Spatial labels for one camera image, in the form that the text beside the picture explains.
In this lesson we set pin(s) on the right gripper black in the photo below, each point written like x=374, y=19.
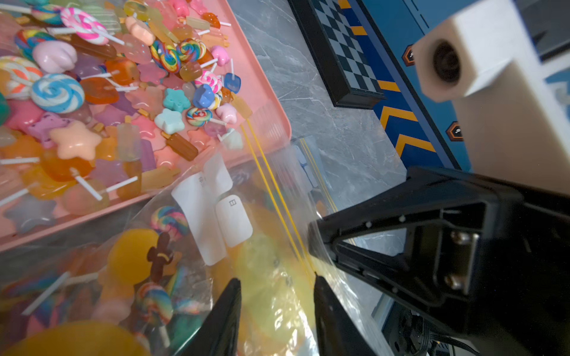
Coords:
x=421, y=242

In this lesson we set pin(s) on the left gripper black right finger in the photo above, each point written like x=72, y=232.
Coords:
x=337, y=335

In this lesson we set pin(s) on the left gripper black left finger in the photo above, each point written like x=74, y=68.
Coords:
x=218, y=334

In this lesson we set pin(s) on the yellow duck ziploc bag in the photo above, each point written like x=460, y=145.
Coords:
x=148, y=289
x=314, y=182

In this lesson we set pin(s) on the black white chessboard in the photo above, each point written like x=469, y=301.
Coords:
x=339, y=58

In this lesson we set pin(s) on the pink plastic tray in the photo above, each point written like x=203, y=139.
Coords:
x=103, y=105

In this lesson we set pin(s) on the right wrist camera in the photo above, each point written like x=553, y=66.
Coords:
x=483, y=61

